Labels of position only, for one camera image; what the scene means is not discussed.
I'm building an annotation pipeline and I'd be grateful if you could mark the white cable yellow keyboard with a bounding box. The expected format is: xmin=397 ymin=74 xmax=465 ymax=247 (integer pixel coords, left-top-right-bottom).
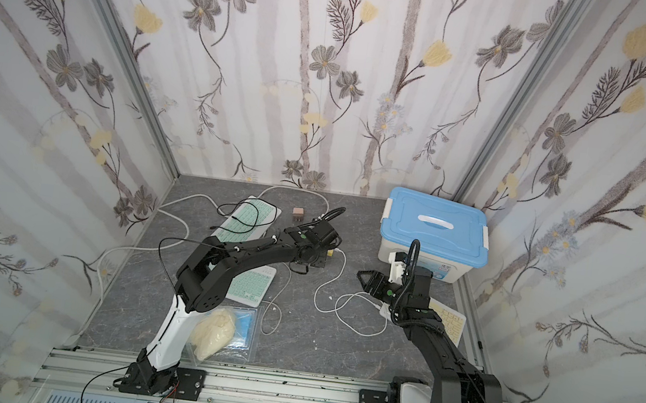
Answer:
xmin=312 ymin=249 xmax=389 ymax=339

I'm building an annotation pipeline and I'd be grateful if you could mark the green white keyboard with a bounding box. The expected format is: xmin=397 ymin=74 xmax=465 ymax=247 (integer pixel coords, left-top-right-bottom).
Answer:
xmin=212 ymin=196 xmax=281 ymax=242
xmin=226 ymin=266 xmax=277 ymax=308

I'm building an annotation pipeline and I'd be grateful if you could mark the white USB cable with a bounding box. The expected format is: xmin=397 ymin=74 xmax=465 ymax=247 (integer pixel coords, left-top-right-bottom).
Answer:
xmin=254 ymin=257 xmax=295 ymax=339

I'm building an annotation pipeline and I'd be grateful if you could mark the black USB cable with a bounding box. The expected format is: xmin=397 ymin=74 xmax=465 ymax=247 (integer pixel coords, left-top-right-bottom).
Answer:
xmin=209 ymin=193 xmax=279 ymax=240

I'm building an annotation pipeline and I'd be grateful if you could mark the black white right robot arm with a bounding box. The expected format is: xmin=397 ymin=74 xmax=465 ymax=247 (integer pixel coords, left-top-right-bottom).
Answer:
xmin=357 ymin=267 xmax=503 ymax=403

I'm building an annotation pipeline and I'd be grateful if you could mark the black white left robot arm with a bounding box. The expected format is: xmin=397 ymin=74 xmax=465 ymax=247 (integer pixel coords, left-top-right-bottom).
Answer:
xmin=113 ymin=219 xmax=342 ymax=396

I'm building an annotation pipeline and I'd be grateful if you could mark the blue lid storage box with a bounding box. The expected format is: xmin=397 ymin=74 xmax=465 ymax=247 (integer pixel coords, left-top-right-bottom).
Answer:
xmin=378 ymin=187 xmax=490 ymax=284

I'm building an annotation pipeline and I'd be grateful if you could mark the bag of blue masks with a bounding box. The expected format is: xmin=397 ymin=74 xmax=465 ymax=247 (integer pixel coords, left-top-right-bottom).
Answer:
xmin=185 ymin=306 xmax=258 ymax=365

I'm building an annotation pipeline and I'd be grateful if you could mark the cream cloth bundle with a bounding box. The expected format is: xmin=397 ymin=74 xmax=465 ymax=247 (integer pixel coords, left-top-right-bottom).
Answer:
xmin=189 ymin=308 xmax=237 ymax=362

